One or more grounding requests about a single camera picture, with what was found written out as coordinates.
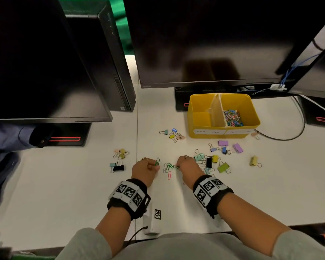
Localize black wristband with markers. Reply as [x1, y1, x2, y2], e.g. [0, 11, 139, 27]
[192, 174, 235, 217]
[107, 178, 151, 221]

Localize yellow divided plastic bin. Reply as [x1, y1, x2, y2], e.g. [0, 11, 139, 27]
[187, 93, 261, 139]

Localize person's right hand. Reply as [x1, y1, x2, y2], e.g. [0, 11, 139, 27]
[176, 155, 205, 190]

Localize heap of sorted paper clips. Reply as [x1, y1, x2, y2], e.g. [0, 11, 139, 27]
[223, 109, 244, 127]

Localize lime green binder clip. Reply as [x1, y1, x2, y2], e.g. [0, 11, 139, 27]
[216, 157, 232, 174]

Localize white cable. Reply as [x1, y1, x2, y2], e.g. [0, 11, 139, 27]
[299, 94, 325, 121]

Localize black monitor stand base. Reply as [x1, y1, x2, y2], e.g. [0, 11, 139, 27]
[298, 96, 325, 129]
[30, 123, 92, 147]

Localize thin black camera cable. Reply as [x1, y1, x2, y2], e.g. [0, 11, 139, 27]
[127, 226, 149, 243]

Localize large mint green binder clip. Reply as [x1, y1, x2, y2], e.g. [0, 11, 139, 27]
[194, 148, 206, 163]

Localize person's right forearm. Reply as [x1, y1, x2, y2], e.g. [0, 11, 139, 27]
[217, 192, 292, 256]

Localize person's gray sweatshirt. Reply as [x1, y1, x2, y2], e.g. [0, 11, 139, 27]
[55, 227, 325, 260]

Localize green cloth strip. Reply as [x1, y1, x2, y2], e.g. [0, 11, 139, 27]
[10, 256, 56, 260]

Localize black desktop computer tower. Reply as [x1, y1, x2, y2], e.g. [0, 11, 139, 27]
[58, 0, 137, 113]

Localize person's left hand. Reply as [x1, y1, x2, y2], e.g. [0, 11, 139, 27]
[131, 157, 161, 188]

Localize blue cable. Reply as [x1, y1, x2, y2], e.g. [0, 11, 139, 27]
[237, 54, 320, 94]

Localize black computer monitor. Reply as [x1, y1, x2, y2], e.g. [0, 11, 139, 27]
[276, 13, 325, 100]
[123, 0, 325, 89]
[0, 0, 113, 125]

